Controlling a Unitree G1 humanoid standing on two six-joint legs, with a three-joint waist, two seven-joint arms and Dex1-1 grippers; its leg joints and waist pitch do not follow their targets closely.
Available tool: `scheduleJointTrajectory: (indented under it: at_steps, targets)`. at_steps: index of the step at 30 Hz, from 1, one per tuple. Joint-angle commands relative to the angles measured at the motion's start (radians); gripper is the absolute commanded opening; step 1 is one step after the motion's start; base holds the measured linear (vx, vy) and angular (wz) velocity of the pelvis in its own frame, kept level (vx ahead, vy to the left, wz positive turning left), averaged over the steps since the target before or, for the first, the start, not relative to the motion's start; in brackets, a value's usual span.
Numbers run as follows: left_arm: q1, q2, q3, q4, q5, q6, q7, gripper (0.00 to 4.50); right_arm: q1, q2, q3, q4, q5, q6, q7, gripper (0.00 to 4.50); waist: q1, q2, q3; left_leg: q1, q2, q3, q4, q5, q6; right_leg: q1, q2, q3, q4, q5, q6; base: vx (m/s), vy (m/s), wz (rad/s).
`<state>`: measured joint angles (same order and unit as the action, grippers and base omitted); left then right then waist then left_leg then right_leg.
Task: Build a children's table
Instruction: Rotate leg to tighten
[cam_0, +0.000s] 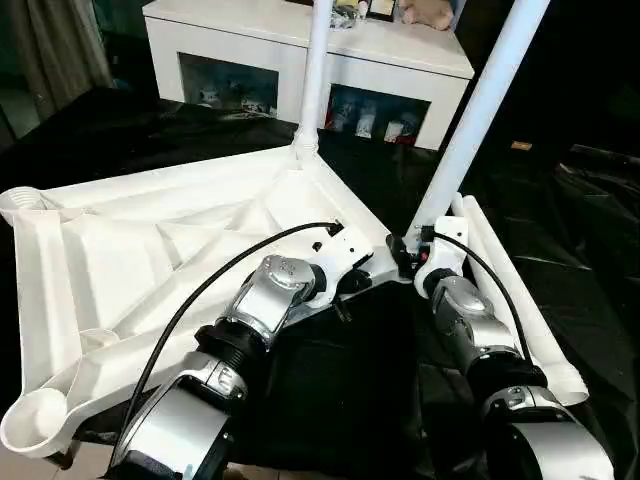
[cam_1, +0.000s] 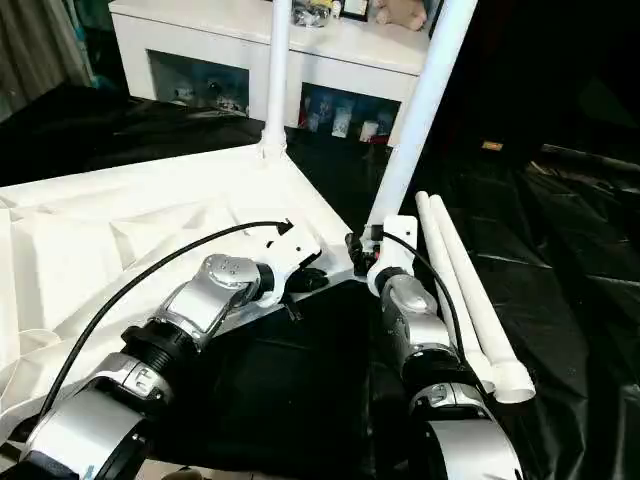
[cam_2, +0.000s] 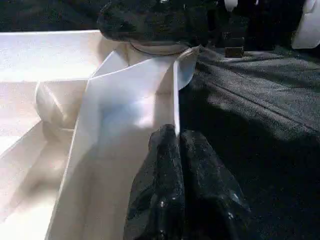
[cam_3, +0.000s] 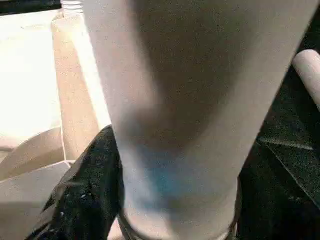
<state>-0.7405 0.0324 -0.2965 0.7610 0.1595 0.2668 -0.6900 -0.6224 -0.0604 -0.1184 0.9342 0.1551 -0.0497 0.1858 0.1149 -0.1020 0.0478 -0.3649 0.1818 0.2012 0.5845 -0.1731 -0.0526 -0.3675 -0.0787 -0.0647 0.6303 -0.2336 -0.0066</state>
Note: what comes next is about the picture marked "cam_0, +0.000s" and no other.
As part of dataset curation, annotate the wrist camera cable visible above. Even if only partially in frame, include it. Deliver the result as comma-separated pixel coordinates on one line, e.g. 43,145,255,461
107,219,346,471
422,227,534,361

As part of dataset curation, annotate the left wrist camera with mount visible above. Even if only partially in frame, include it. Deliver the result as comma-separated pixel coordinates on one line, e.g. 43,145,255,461
299,222,376,309

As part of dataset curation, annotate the white sideboard cabinet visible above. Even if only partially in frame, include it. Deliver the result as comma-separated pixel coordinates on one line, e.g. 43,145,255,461
143,0,475,151

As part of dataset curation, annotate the beige teddy bear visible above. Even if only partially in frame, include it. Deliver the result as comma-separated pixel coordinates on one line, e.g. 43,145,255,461
399,0,456,31

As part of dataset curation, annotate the long black bar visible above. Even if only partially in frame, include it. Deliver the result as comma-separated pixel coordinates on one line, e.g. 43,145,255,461
569,144,640,170

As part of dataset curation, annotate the white plastic table top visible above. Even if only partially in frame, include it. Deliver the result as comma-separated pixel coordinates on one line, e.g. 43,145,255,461
0,142,416,459

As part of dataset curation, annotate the white printed mug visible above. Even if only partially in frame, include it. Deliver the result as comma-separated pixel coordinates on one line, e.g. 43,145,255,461
357,102,379,137

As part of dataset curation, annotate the dark cluttered bundle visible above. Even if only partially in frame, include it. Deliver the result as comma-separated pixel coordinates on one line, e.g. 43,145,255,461
329,0,366,30

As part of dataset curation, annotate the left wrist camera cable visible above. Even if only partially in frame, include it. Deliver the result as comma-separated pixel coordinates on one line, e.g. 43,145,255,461
107,219,346,471

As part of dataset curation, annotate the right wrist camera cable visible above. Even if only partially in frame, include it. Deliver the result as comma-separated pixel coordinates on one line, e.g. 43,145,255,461
422,227,534,361

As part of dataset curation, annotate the black shiny mat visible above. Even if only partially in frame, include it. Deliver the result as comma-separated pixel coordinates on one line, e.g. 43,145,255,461
0,87,640,480

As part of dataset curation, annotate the beige curtain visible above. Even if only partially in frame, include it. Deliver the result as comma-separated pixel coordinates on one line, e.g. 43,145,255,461
0,0,114,146

